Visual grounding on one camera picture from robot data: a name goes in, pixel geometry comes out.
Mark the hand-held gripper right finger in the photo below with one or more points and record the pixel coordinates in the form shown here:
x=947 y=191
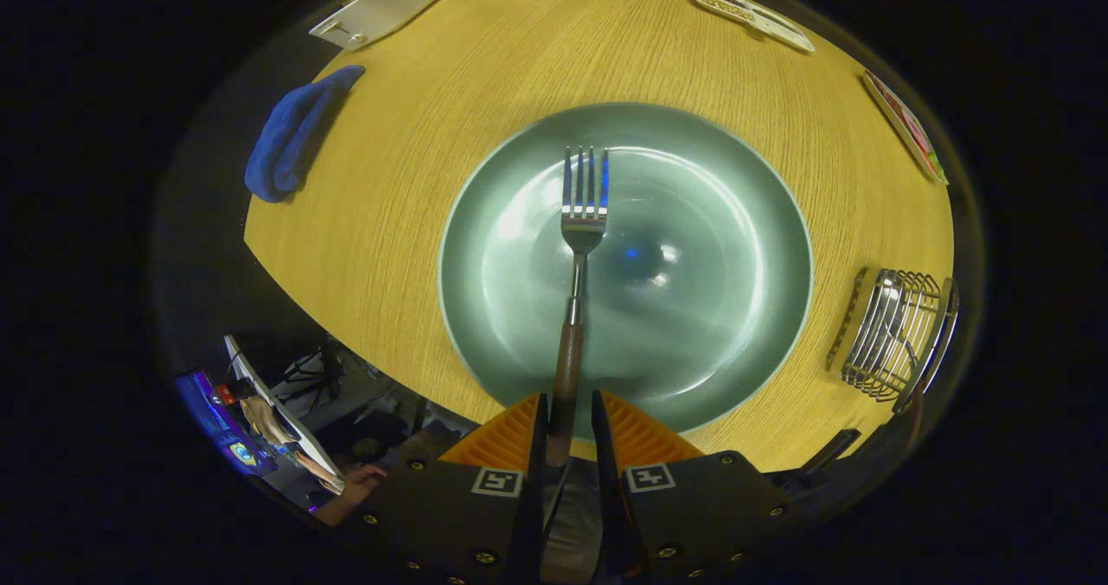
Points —
x=692 y=516

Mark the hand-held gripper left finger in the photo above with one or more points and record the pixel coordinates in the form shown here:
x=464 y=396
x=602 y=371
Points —
x=467 y=524

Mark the person's grey clothing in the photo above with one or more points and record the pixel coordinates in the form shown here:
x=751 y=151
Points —
x=571 y=533

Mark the green plate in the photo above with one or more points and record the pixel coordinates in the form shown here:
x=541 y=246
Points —
x=692 y=308

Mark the black stand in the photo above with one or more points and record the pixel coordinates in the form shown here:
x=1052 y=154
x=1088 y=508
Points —
x=316 y=369

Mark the white board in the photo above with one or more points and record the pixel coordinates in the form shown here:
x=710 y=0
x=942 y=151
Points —
x=277 y=408

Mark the colourful monitor screen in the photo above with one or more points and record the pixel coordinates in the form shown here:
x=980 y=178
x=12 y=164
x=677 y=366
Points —
x=221 y=425

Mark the blue cloth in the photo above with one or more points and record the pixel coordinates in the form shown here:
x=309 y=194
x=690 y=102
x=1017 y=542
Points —
x=286 y=135

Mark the white plate with food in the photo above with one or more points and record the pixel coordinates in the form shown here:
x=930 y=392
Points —
x=909 y=126

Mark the white divided tray with beans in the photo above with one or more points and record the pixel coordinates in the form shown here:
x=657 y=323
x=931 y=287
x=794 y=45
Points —
x=753 y=16

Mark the white toaster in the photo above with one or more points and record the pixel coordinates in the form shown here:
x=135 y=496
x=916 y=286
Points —
x=381 y=9

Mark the black table bracket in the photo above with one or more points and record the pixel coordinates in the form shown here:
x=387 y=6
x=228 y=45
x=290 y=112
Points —
x=827 y=453

